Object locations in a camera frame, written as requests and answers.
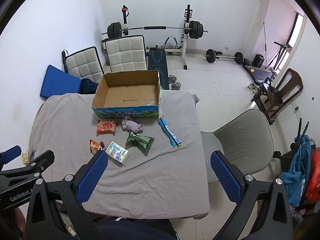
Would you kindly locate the white padded chair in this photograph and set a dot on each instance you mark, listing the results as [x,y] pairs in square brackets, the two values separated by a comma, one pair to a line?
[126,53]
[83,65]

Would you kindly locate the chrome dumbbell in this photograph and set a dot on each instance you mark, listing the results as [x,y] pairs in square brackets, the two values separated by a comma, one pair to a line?
[172,79]
[177,85]

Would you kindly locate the blue cloth bag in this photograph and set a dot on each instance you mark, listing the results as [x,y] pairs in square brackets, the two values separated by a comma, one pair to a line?
[296,177]

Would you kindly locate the person's dark blue clothing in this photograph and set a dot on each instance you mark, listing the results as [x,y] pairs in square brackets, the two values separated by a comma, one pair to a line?
[135,230]

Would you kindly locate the orange snack packet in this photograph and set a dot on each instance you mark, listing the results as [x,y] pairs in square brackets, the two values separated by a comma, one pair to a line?
[96,146]

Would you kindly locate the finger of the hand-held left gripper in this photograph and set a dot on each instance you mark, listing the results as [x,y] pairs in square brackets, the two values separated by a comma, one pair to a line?
[43,158]
[11,153]

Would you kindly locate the dark blue cloth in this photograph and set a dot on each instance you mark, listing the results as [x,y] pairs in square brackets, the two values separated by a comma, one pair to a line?
[88,86]

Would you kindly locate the orange plastic bag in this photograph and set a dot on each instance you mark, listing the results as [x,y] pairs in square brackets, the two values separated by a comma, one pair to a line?
[315,175]

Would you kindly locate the green snack packet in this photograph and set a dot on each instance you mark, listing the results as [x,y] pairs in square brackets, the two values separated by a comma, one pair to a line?
[140,142]

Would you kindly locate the blue foam mat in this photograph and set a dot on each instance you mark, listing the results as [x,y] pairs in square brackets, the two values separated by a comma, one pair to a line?
[60,82]

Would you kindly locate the beige cloth scrap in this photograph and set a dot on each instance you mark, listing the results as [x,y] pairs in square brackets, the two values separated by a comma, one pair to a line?
[25,158]

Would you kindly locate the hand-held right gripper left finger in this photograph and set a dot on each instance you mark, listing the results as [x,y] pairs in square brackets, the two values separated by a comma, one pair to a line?
[92,177]

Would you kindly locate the white barbell rack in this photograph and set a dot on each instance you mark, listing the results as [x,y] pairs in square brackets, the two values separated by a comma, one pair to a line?
[186,42]

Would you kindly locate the long blue packet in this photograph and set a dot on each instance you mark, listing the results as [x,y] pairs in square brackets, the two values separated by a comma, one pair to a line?
[169,132]

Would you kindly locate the pair of light shoes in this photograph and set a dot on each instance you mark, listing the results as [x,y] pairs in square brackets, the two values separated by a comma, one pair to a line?
[252,86]

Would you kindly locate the treadmill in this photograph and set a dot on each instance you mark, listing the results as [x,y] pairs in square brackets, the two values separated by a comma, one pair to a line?
[260,72]

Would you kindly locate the black speaker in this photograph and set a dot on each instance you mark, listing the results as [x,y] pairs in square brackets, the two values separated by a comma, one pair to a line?
[258,60]

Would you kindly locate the grey table cloth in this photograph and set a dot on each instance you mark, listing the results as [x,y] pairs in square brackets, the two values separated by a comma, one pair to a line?
[150,180]

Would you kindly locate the short barbell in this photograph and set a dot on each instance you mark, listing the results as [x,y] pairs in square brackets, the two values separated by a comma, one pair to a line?
[211,55]

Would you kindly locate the grey sock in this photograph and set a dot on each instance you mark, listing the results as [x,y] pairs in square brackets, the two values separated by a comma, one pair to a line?
[132,125]

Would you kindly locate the window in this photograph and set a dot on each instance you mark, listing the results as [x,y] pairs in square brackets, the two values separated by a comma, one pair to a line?
[295,30]

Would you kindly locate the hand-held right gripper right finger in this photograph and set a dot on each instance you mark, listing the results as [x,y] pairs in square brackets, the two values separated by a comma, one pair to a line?
[226,177]

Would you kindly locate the white blue carton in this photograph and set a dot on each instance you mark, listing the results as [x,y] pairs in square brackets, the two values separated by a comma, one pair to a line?
[117,152]

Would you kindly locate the cardboard box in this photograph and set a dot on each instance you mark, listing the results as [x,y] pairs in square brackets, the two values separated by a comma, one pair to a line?
[125,95]

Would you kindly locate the dark wooden chair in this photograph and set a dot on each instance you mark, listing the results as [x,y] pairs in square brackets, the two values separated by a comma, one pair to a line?
[292,85]

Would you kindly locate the barbell with black plates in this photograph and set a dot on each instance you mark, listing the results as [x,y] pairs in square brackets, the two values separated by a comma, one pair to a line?
[155,27]

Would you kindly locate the black stand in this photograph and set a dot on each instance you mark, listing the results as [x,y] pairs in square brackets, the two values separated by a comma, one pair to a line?
[300,132]

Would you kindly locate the red snack packet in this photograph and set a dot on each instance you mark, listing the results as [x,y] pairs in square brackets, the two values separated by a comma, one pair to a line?
[106,127]

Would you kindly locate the grey-green shell chair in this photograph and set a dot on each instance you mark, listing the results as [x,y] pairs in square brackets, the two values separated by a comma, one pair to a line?
[240,140]

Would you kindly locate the small grey device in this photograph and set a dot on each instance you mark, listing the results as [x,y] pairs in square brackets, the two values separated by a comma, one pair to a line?
[33,155]

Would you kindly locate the black blue weight bench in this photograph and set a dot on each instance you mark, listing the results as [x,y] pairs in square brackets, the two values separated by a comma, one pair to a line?
[158,65]

